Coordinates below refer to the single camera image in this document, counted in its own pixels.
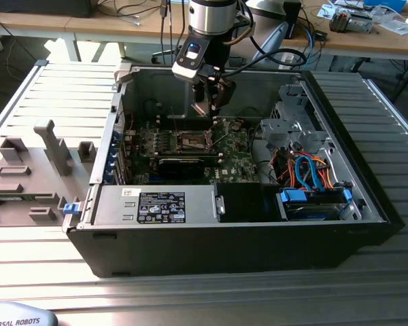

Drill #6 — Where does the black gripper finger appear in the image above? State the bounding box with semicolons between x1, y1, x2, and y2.
207;74;238;113
192;80;207;104

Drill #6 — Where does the silver CPU with green rim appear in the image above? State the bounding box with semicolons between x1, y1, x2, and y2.
190;101;212;118

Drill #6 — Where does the metal socket cover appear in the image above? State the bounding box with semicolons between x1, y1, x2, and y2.
205;117;232;153

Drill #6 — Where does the green motherboard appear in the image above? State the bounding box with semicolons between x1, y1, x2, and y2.
122;117;263;186

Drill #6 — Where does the metal drive cage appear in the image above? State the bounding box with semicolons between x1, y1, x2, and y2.
260;83;331;154

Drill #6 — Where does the black graphics card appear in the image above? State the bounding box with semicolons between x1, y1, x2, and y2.
158;156;207;181

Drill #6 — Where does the black upright box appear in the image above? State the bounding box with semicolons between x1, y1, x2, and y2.
284;0;302;38

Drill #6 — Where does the black plastic shroud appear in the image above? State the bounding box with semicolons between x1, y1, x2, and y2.
216;183;280;223

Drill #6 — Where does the wooden desk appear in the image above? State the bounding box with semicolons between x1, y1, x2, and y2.
0;0;198;39
280;0;408;61

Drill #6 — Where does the grey metal device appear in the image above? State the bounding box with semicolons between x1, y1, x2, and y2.
328;8;375;34

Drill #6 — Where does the grey power supply unit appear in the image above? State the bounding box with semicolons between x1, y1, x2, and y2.
91;185;222;227

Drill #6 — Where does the hard disk in blue carrier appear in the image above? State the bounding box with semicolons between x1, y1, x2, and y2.
275;188;354;221

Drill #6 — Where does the black PC case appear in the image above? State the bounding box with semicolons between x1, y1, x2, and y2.
61;62;405;279

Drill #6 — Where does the blue box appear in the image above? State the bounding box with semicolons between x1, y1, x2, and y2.
363;0;408;13

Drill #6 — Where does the black box on desk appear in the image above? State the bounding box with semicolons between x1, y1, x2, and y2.
0;0;95;18

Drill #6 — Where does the white paper sheet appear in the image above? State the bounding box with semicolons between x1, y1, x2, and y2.
377;13;408;37

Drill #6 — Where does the grey parts rack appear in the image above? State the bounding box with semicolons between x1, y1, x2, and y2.
0;118;99;228

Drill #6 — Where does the grey Universal Robots housing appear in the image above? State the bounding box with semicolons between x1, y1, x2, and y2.
0;301;59;326

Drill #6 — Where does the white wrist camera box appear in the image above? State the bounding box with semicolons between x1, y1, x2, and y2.
171;42;208;82

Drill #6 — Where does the black camera cable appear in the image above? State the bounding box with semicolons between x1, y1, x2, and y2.
203;0;309;76

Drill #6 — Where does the blue wire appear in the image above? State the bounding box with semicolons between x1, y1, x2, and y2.
294;155;319;193

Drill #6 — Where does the orange wire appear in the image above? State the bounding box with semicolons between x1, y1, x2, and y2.
305;154;336;189

